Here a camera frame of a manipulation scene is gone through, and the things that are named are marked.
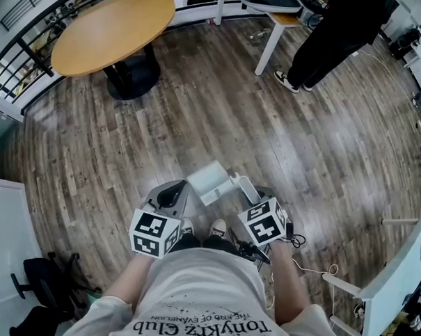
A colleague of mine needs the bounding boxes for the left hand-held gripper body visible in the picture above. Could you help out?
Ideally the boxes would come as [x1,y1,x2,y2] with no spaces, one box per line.
[128,204,184,261]

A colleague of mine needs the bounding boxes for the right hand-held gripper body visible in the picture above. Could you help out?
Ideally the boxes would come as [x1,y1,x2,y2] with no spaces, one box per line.
[236,195,289,248]

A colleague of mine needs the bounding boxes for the white dustpan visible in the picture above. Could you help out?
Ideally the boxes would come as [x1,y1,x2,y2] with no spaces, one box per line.
[185,159,264,209]

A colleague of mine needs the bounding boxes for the person's right forearm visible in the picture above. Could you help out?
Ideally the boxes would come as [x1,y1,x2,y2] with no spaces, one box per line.
[266,241,312,328]

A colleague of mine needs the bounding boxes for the person's left forearm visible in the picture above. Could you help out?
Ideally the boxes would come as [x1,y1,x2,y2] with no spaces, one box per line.
[102,251,155,314]

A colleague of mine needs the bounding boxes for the person's left cream shoe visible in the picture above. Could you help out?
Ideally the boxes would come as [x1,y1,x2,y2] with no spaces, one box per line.
[179,217,196,237]

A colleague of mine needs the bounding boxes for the person's cream shoe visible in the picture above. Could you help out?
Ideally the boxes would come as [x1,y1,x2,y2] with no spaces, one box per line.
[209,218,228,239]
[179,217,196,237]

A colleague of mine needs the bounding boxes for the person's black trousers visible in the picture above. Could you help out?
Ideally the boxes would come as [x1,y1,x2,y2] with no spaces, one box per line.
[170,231,250,259]

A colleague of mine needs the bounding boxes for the person's right cream shoe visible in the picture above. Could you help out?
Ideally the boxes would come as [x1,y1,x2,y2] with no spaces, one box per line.
[209,218,228,239]

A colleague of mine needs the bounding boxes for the person's white printed shirt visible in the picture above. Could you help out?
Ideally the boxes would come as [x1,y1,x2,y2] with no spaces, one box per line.
[60,242,350,336]

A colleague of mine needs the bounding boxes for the black office chair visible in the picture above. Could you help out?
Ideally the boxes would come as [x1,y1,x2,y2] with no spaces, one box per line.
[8,248,103,336]

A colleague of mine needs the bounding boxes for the white desk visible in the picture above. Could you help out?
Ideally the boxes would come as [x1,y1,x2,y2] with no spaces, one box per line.
[319,203,421,336]

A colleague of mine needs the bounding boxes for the rectangular wooden white-legged table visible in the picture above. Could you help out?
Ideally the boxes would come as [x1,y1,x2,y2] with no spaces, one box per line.
[209,0,305,78]

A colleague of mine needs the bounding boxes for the round wooden table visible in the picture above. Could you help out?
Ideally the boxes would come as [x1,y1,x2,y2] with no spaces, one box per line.
[49,0,177,103]

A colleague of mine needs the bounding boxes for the black metal railing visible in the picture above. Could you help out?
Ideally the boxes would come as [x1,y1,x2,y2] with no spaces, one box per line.
[0,0,246,126]

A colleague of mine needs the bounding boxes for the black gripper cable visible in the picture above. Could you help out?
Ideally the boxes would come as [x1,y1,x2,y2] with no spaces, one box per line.
[282,218,307,249]

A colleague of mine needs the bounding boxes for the black strap bundle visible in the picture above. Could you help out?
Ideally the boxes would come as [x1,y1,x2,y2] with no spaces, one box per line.
[226,227,274,265]

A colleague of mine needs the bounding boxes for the white cable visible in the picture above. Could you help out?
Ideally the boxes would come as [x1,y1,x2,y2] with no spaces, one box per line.
[289,257,340,319]

